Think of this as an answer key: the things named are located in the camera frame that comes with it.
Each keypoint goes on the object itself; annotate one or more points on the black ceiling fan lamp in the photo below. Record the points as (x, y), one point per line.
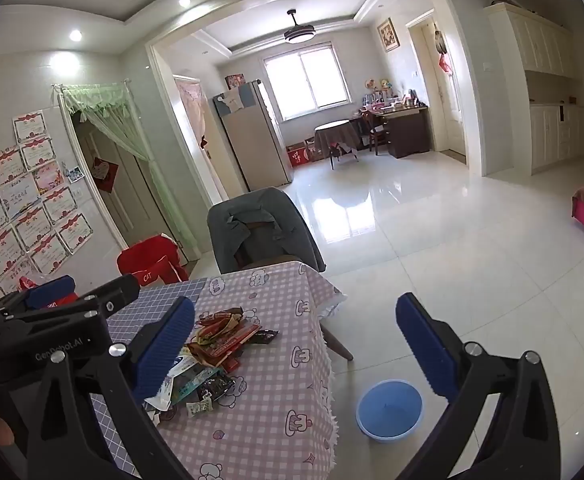
(299, 34)

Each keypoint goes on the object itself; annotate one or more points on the white framed window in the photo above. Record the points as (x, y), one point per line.
(304, 80)

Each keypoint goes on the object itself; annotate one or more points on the silver refrigerator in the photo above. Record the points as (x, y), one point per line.
(252, 145)

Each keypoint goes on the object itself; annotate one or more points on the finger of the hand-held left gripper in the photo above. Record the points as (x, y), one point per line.
(49, 292)
(111, 292)

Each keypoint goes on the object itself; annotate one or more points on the white cloth on refrigerator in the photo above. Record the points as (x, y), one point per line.
(229, 101)

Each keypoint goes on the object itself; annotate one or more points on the red heart door decoration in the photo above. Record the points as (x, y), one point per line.
(102, 172)

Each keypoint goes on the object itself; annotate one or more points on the white panel door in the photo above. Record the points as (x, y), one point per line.
(447, 110)

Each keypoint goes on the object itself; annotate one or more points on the wooden desk chair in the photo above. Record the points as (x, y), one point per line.
(374, 132)

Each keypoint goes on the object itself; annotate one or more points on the wooden table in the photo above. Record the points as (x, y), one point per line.
(337, 342)

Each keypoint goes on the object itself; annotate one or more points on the dark wooden desk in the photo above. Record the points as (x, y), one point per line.
(407, 135)

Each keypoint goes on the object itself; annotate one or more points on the brown door with arch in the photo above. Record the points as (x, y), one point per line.
(126, 195)

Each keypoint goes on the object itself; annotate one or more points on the hanging door decoration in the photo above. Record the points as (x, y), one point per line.
(443, 52)

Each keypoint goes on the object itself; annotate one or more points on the black snack wrapper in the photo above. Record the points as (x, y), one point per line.
(264, 336)

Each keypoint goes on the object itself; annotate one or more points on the grey checkered tablecloth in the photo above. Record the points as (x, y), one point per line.
(161, 292)

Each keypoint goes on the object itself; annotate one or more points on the brown cardboard box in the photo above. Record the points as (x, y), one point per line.
(313, 149)

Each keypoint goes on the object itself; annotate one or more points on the white cabinet unit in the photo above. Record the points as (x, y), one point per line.
(547, 135)

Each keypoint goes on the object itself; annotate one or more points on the red cardboard box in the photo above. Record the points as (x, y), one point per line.
(298, 155)

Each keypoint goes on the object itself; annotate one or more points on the white and blue snack packet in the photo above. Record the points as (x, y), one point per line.
(171, 377)

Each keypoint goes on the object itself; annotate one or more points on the small wall photos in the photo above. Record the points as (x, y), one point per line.
(75, 174)

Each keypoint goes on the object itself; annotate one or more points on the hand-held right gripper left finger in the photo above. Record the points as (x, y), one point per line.
(164, 345)

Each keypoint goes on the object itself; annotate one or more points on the wall of award certificates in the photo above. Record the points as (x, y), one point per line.
(36, 180)

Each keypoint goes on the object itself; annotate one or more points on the red chair cover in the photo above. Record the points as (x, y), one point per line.
(146, 260)

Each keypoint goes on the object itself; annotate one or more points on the grey jacket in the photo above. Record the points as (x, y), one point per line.
(292, 230)

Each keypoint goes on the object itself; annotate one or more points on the wooden dining chair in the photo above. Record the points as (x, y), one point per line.
(259, 245)

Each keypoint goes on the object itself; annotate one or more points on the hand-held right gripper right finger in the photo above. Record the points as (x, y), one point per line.
(427, 350)

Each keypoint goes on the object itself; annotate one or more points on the gold brown snack wrapper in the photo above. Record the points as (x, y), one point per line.
(221, 340)

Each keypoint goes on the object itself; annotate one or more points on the clutter of desk items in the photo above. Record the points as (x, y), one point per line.
(392, 97)

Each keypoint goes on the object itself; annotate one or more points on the framed flower picture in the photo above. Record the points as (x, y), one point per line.
(386, 35)

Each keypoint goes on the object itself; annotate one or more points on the green lace curtain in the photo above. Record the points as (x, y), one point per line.
(101, 97)

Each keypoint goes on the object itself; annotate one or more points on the round table with brown cloth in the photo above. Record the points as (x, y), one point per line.
(337, 132)

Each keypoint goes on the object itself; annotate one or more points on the pink door curtain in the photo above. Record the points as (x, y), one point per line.
(191, 105)

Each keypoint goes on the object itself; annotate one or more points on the blue plastic bucket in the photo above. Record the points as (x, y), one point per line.
(389, 412)

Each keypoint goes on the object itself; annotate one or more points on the pink checkered tablecloth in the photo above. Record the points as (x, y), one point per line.
(272, 410)

